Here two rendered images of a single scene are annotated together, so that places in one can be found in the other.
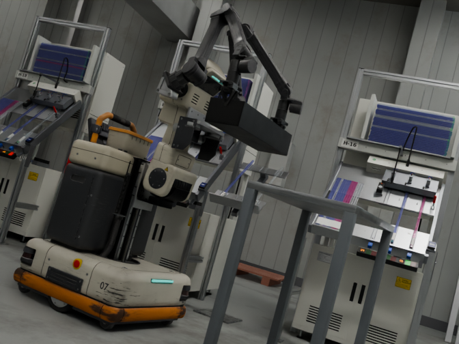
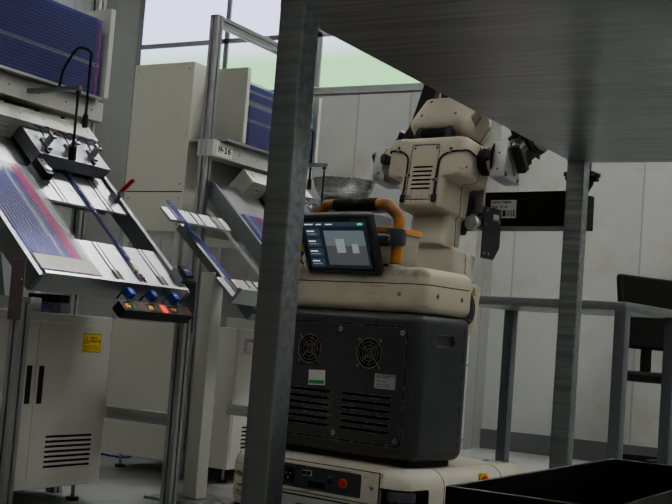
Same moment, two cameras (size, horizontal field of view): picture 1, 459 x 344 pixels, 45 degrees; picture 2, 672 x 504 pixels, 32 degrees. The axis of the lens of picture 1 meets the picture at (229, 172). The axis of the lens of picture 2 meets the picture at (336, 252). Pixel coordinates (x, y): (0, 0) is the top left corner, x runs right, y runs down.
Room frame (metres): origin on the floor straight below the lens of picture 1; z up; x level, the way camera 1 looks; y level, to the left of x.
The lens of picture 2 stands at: (2.51, 3.88, 0.60)
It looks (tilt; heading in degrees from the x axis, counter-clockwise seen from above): 4 degrees up; 280
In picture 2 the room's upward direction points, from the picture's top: 4 degrees clockwise
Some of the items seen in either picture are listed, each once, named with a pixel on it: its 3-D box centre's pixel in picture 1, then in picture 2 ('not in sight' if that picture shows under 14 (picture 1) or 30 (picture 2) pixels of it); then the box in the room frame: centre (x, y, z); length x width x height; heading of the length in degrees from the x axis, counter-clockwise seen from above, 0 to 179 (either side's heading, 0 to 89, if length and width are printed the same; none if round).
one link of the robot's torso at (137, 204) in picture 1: (167, 191); not in sight; (2.88, 0.29, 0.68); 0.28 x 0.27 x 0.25; 151
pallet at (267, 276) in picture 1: (238, 269); not in sight; (6.82, -0.43, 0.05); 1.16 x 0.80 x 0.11; 70
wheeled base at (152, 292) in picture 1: (106, 279); (381, 497); (2.91, 0.46, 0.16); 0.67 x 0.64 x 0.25; 61
